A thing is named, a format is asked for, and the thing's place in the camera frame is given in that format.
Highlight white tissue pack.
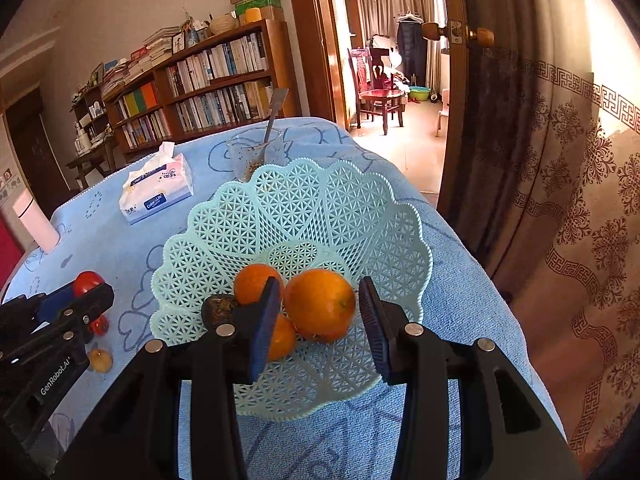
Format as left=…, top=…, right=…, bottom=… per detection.
left=118, top=141, right=195, bottom=226

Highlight red wooden table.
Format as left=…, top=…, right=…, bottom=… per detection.
left=360, top=87, right=406, bottom=136

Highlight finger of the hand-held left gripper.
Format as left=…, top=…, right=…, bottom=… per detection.
left=0, top=282, right=115, bottom=362
left=0, top=284, right=77, bottom=337

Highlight dark brown avocado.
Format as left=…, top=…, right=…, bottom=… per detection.
left=201, top=294, right=239, bottom=327

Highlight large smooth orange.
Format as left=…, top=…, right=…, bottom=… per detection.
left=283, top=268, right=357, bottom=343

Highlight pink tumbler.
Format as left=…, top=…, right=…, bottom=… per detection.
left=11, top=193, right=61, bottom=252

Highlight wooden bookshelf with books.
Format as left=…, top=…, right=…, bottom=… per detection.
left=102, top=19, right=301, bottom=152

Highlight dark hanging clothes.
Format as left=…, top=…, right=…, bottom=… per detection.
left=397, top=17, right=429, bottom=89

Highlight clear glass cup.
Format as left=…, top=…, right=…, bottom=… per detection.
left=226, top=127, right=284, bottom=183

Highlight light blue printed tablecloth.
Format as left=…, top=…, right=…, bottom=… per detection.
left=0, top=116, right=568, bottom=480

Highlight brass door knob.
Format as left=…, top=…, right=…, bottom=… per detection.
left=421, top=21, right=496, bottom=49

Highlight small wooden side table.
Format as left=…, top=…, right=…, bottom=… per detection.
left=65, top=142, right=121, bottom=191

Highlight teal plastic lattice basket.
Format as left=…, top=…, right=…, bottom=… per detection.
left=149, top=157, right=434, bottom=418

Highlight small yellow-green fruit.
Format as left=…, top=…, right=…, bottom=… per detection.
left=88, top=348, right=114, bottom=374

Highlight smooth round orange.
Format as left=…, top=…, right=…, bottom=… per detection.
left=233, top=263, right=285, bottom=307

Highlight red wooden chair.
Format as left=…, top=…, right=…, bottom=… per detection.
left=348, top=46, right=392, bottom=128

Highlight patterned beige curtain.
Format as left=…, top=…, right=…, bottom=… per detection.
left=470, top=45, right=640, bottom=461

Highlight dark wooden door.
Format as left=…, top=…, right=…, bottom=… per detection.
left=5, top=89, right=67, bottom=202

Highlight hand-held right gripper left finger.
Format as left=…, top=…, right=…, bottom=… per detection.
left=52, top=276, right=282, bottom=480

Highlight rough-skinned mandarin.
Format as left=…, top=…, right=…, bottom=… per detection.
left=267, top=312, right=299, bottom=362

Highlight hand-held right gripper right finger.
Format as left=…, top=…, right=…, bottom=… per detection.
left=357, top=276, right=583, bottom=480

